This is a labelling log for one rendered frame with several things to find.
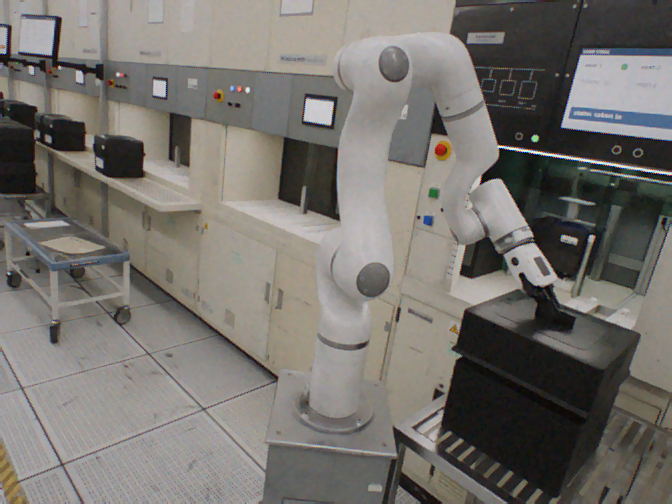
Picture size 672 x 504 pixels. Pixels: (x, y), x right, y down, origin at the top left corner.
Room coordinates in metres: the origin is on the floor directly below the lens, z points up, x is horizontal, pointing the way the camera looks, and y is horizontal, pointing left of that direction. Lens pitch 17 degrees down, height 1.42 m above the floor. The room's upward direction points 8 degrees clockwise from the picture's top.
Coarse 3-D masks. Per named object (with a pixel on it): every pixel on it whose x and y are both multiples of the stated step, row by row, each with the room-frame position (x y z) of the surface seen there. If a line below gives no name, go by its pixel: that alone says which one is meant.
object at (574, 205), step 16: (576, 208) 1.88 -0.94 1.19; (544, 224) 1.87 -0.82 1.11; (592, 224) 1.83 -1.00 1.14; (544, 240) 1.86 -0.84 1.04; (560, 240) 1.81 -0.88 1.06; (576, 240) 1.78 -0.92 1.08; (544, 256) 1.84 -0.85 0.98; (560, 256) 1.80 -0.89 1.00; (576, 256) 1.77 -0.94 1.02; (592, 256) 1.87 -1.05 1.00; (576, 272) 1.75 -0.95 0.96
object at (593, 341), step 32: (480, 320) 0.90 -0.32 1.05; (512, 320) 0.91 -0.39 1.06; (544, 320) 0.94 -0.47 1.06; (576, 320) 0.96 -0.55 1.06; (480, 352) 0.89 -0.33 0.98; (512, 352) 0.85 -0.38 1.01; (544, 352) 0.81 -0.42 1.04; (576, 352) 0.80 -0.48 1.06; (608, 352) 0.82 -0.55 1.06; (544, 384) 0.80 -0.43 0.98; (576, 384) 0.76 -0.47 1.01; (608, 384) 0.81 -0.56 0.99
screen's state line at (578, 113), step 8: (576, 112) 1.36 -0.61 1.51; (584, 112) 1.35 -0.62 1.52; (592, 112) 1.34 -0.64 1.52; (600, 112) 1.32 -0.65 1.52; (608, 112) 1.31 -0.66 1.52; (616, 112) 1.30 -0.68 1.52; (624, 112) 1.28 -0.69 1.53; (632, 112) 1.27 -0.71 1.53; (640, 112) 1.26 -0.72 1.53; (592, 120) 1.33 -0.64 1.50; (600, 120) 1.32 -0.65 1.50; (608, 120) 1.30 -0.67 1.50; (616, 120) 1.29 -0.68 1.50; (624, 120) 1.28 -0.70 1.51; (632, 120) 1.27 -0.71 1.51; (640, 120) 1.26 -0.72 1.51; (648, 120) 1.24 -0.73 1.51; (656, 120) 1.23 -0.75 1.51; (664, 120) 1.22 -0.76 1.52; (664, 128) 1.22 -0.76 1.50
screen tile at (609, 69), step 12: (588, 60) 1.37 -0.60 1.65; (600, 60) 1.35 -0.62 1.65; (612, 60) 1.33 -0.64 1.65; (588, 72) 1.36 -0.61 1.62; (600, 72) 1.34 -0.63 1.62; (612, 72) 1.32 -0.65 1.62; (624, 72) 1.30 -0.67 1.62; (624, 84) 1.30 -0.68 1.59; (576, 96) 1.37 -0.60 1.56; (588, 96) 1.35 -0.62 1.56; (600, 96) 1.33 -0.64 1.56; (612, 96) 1.31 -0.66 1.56
